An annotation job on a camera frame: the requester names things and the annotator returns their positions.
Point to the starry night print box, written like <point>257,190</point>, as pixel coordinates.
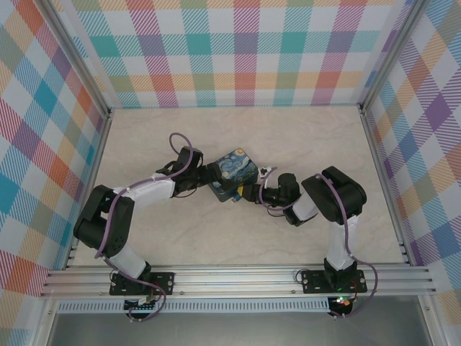
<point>237,166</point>

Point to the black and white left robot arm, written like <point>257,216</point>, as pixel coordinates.
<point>104,223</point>

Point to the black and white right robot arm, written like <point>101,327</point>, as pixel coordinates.
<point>338,194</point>

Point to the grey metal panel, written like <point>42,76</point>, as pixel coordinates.
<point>234,329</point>

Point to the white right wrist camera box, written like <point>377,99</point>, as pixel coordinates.
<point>264,171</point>

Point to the long aluminium mounting rail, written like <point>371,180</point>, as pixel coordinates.
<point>234,281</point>

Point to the aluminium left side rail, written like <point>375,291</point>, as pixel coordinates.
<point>94,169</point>

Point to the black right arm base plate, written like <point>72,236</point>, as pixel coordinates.
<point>313,283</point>

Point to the aluminium right side rail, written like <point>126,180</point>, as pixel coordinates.
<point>378,162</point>

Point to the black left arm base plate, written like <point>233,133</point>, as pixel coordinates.
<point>164,283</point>

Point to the aluminium left frame post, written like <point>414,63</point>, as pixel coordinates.
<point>77,59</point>

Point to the aluminium frame post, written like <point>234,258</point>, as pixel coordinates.
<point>390,54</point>
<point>77,59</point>

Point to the aluminium right frame post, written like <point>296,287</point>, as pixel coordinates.
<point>390,54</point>

